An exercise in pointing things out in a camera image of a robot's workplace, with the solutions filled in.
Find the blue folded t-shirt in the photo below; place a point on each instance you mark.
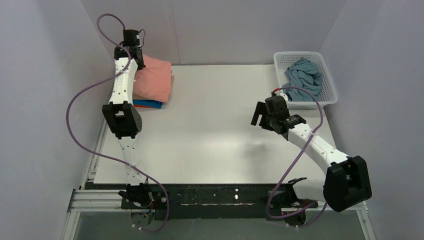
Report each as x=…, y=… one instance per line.
x=152, y=103

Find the pink t-shirt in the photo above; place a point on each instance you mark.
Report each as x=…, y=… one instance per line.
x=154, y=81

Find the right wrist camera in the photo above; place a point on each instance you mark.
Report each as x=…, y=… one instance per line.
x=277, y=103

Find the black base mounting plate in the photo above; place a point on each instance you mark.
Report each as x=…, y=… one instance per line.
x=204, y=201

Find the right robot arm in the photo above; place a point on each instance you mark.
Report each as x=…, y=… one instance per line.
x=346, y=178

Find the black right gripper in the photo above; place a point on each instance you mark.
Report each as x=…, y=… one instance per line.
x=263, y=114

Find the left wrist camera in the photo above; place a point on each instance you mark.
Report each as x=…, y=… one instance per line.
x=133, y=38

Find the aluminium frame rail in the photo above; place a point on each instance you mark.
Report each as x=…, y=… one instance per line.
x=108, y=200

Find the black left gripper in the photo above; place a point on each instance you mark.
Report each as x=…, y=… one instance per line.
x=137, y=60

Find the white plastic basket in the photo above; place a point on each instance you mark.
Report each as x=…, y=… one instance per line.
x=283, y=60

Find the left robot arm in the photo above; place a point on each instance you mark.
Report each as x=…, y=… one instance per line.
x=125, y=122

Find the orange folded t-shirt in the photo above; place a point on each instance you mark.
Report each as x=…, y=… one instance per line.
x=142, y=106

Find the tan folded t-shirt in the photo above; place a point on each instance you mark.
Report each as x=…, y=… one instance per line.
x=138, y=97

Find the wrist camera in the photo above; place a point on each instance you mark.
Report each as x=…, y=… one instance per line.
x=133, y=38
x=277, y=103

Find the teal crumpled t-shirt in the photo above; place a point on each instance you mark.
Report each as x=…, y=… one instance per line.
x=303, y=74

